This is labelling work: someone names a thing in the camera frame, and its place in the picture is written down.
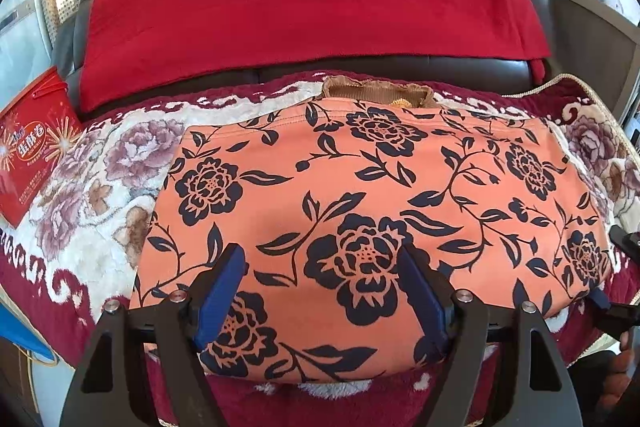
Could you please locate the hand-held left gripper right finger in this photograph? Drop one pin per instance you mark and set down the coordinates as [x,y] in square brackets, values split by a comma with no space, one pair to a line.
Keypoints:
[425,302]

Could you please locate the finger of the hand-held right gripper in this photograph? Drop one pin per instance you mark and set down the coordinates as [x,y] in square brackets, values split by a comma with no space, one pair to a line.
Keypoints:
[617,316]
[627,241]

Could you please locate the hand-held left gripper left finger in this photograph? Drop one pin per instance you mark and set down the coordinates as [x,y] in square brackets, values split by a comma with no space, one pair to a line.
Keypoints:
[220,297]

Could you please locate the orange floral garment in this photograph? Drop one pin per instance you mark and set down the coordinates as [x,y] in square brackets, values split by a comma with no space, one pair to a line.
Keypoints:
[325,167]

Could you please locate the person's right hand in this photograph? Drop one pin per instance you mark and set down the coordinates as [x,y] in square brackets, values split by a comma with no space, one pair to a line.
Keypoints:
[629,369]

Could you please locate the floral plush blanket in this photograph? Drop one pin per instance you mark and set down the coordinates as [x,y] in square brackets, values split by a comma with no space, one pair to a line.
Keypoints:
[100,167]

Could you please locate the blue plastic bag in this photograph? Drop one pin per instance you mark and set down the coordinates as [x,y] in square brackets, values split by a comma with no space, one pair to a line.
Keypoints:
[20,332]

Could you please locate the black leather sofa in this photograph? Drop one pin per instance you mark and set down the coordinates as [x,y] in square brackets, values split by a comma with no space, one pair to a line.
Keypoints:
[575,37]

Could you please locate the red gift box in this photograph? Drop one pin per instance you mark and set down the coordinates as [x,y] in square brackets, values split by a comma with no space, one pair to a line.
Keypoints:
[35,157]

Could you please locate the white cabinet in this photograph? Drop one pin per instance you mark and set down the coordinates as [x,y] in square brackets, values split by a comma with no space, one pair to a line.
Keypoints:
[22,37]

